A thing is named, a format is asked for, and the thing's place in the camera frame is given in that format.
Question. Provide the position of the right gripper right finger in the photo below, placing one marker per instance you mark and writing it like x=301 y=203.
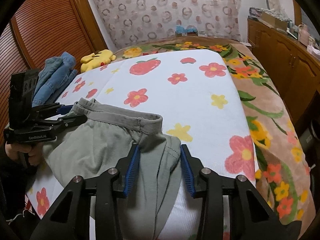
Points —
x=232 y=200

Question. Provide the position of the floral brown bed blanket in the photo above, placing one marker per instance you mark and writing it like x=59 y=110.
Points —
x=283 y=176

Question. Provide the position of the brown louvered wardrobe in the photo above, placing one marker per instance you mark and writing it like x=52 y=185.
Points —
x=40 y=29

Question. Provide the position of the person left hand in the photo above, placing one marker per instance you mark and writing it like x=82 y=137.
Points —
x=34 y=153

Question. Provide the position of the blue toy on bed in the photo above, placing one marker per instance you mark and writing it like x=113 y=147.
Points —
x=186 y=31

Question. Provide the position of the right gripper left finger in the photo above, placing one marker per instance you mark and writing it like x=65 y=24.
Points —
x=68 y=216

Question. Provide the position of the white floral folding board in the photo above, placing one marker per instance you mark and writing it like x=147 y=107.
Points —
x=191 y=90

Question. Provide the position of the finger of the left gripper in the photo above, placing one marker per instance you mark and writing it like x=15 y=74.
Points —
x=52 y=109
x=64 y=122

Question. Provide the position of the pink tissue pack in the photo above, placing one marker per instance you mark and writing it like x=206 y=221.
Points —
x=314 y=52

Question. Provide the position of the folded blue denim jeans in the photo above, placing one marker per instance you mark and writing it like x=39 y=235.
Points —
x=55 y=77

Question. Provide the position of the patterned lace curtain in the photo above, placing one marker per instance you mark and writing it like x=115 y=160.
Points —
x=130 y=22

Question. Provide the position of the pink kettle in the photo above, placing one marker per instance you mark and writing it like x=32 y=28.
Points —
x=303 y=34

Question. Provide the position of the yellow plush toy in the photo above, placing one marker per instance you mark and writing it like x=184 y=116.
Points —
x=97 y=59

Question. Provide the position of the brown wooden sideboard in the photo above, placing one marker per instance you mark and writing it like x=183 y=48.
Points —
x=293 y=71

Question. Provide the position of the cardboard box on sideboard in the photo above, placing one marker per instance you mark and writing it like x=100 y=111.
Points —
x=273 y=21

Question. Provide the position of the grey-green shorts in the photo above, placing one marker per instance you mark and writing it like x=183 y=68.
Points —
x=108 y=134

